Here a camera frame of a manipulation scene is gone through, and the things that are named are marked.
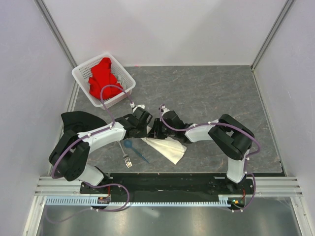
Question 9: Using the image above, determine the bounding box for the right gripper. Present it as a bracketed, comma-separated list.
[148, 118, 176, 139]

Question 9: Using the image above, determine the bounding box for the blue plastic spoon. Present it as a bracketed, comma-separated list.
[124, 140, 149, 164]

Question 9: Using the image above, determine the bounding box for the white cloth napkin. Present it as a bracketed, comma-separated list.
[141, 137, 187, 165]

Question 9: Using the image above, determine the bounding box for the silver metal fork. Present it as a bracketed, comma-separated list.
[118, 142, 132, 168]

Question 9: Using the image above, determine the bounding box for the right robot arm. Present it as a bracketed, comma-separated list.
[148, 108, 254, 194]

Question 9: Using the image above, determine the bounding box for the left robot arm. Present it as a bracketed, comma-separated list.
[49, 106, 152, 193]

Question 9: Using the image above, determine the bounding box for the grey cloth in basket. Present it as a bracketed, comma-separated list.
[116, 75, 126, 89]

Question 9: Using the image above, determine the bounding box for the black cloth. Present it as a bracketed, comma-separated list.
[61, 111, 107, 133]

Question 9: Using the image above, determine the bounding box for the red cloth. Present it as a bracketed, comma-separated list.
[88, 58, 122, 100]

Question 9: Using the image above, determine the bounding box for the white plastic basket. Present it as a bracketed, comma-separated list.
[72, 52, 136, 108]

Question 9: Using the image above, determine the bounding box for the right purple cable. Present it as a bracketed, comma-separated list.
[159, 103, 261, 214]

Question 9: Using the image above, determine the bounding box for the purple cable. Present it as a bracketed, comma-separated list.
[159, 103, 261, 214]
[45, 85, 136, 224]

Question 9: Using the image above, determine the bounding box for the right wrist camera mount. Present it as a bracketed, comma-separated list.
[159, 104, 170, 114]

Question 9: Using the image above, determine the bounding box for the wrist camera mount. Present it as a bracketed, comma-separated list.
[159, 104, 170, 114]
[130, 103, 145, 112]

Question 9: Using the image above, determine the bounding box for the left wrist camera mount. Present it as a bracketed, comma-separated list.
[130, 103, 145, 112]

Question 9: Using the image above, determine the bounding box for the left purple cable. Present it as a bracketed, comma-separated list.
[45, 85, 136, 224]

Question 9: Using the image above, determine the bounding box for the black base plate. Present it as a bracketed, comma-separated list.
[80, 173, 254, 203]

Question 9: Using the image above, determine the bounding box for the slotted cable duct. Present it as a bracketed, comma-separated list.
[46, 196, 231, 207]

